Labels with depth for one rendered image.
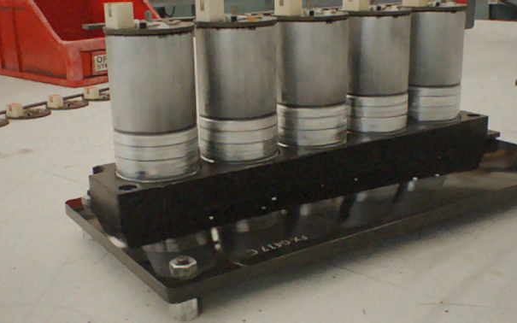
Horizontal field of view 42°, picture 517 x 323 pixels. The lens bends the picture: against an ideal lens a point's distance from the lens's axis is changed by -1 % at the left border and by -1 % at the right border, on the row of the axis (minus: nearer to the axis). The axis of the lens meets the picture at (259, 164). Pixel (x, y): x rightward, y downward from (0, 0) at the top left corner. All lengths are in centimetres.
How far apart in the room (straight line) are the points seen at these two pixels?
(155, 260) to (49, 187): 11
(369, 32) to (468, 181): 6
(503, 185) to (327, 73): 6
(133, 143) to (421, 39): 11
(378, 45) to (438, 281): 9
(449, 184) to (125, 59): 11
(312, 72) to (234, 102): 3
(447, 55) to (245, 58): 8
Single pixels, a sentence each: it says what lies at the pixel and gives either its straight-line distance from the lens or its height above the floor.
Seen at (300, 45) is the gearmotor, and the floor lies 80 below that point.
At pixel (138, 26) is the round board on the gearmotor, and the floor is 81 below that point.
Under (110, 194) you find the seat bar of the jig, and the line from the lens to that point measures 18.
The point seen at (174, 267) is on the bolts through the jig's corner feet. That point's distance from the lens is 15.
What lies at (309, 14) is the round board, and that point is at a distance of 21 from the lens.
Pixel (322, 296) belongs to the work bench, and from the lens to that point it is 17.
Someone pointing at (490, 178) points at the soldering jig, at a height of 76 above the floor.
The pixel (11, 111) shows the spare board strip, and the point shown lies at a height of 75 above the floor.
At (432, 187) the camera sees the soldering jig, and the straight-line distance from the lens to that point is 21.
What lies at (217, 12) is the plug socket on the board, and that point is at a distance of 20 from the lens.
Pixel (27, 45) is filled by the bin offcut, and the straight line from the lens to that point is 52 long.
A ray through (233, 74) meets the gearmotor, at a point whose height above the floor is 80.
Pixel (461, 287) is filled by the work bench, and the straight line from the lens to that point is 18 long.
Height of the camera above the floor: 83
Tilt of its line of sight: 17 degrees down
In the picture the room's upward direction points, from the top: 1 degrees counter-clockwise
